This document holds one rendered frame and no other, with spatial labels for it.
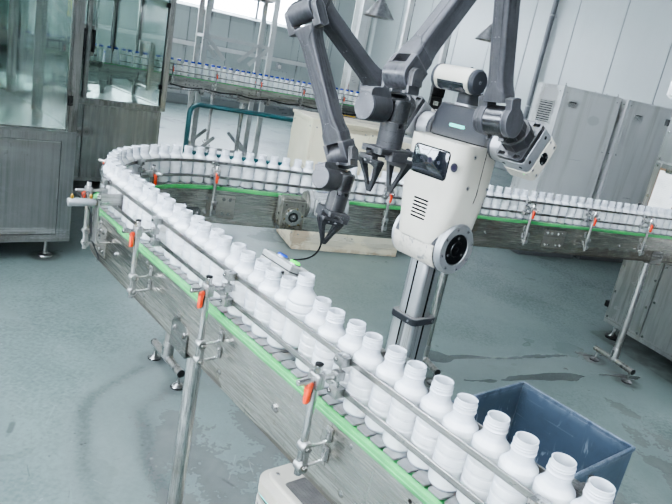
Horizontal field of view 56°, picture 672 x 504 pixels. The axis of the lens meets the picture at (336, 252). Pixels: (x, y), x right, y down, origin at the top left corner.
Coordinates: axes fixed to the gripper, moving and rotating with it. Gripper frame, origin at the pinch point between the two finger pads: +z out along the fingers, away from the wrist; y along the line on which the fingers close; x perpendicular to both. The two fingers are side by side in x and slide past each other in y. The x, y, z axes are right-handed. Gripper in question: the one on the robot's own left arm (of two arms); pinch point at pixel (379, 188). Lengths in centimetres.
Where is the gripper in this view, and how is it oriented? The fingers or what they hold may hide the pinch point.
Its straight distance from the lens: 141.3
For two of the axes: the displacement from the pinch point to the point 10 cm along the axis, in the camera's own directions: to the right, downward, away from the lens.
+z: -1.9, 9.4, 2.7
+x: -5.9, -3.3, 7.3
